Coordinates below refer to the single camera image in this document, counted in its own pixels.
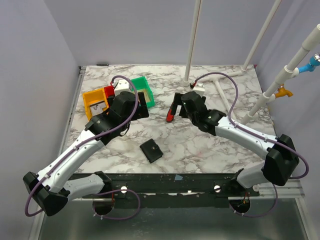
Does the green plastic bin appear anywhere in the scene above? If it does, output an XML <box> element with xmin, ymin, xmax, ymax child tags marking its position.
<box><xmin>131</xmin><ymin>76</ymin><xmax>156</xmax><ymax>108</ymax></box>

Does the black metal base rail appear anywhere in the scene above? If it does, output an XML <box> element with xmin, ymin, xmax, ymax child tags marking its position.
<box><xmin>84</xmin><ymin>173</ymin><xmax>260</xmax><ymax>209</ymax></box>

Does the red black utility knife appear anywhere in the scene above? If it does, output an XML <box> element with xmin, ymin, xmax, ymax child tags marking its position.
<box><xmin>166</xmin><ymin>103</ymin><xmax>177</xmax><ymax>123</ymax></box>

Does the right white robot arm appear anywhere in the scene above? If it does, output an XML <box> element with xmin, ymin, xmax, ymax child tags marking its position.
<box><xmin>166</xmin><ymin>91</ymin><xmax>299</xmax><ymax>196</ymax></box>

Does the black leather card holder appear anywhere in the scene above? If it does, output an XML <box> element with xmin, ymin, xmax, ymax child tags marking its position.
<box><xmin>139</xmin><ymin>138</ymin><xmax>163</xmax><ymax>164</ymax></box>

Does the white pipe with blue fitting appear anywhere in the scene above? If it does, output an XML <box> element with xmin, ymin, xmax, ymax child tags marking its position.
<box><xmin>241</xmin><ymin>24</ymin><xmax>320</xmax><ymax>125</ymax></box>

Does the red plastic bin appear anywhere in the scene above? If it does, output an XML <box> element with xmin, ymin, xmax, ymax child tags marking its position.
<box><xmin>103</xmin><ymin>85</ymin><xmax>115</xmax><ymax>99</ymax></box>

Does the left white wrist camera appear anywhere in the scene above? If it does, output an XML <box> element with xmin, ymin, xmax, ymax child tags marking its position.
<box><xmin>114</xmin><ymin>79</ymin><xmax>132</xmax><ymax>96</ymax></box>

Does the card in yellow bin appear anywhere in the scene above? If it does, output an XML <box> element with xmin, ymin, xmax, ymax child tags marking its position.
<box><xmin>89</xmin><ymin>100</ymin><xmax>108</xmax><ymax>116</ymax></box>

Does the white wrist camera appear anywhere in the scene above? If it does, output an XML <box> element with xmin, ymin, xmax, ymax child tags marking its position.
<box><xmin>114</xmin><ymin>79</ymin><xmax>132</xmax><ymax>96</ymax></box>
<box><xmin>192</xmin><ymin>83</ymin><xmax>205</xmax><ymax>97</ymax></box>

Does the yellow plastic bin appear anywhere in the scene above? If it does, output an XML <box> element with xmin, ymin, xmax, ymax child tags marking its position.
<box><xmin>82</xmin><ymin>86</ymin><xmax>115</xmax><ymax>120</ymax></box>

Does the aluminium extrusion rail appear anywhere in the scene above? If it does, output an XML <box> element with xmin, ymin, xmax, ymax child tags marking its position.
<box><xmin>257</xmin><ymin>179</ymin><xmax>305</xmax><ymax>199</ymax></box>

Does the yellow pipe fitting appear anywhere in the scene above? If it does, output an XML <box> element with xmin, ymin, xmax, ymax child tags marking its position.
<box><xmin>274</xmin><ymin>84</ymin><xmax>294</xmax><ymax>99</ymax></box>

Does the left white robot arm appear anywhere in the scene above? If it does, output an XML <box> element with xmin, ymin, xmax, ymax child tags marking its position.
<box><xmin>22</xmin><ymin>91</ymin><xmax>149</xmax><ymax>217</ymax></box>

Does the white pvc pipe frame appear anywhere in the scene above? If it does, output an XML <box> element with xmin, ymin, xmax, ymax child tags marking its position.
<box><xmin>183</xmin><ymin>0</ymin><xmax>283</xmax><ymax>126</ymax></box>

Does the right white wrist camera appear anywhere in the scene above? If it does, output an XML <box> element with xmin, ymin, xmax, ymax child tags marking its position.
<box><xmin>192</xmin><ymin>83</ymin><xmax>205</xmax><ymax>97</ymax></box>

